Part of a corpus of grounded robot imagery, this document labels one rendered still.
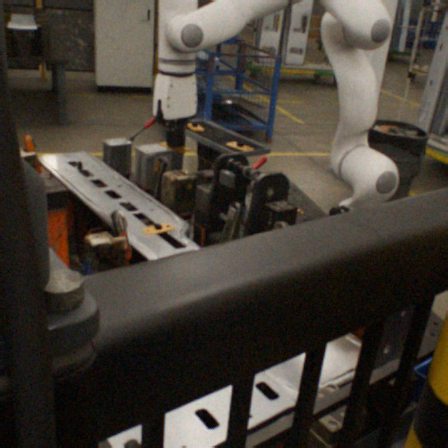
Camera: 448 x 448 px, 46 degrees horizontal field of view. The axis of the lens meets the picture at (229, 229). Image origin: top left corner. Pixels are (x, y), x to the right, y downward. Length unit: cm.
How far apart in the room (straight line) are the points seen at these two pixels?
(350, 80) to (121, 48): 682
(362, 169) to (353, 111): 15
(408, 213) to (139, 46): 801
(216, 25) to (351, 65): 43
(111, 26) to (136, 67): 64
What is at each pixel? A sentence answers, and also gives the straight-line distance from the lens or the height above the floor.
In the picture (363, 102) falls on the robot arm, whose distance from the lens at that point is 145.
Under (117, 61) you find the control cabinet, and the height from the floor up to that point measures 45.
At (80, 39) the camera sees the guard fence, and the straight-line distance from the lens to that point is 889.
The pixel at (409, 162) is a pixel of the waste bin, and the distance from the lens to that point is 422.
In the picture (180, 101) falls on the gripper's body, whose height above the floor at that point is 135.
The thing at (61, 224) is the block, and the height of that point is 92.
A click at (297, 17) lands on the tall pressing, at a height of 115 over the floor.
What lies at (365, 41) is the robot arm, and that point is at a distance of 135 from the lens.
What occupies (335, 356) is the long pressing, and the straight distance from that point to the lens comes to 102.
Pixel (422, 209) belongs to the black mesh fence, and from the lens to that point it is 16.
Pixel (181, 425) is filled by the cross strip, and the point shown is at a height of 100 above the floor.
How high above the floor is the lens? 160
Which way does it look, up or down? 25 degrees down
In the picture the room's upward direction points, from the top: 6 degrees clockwise
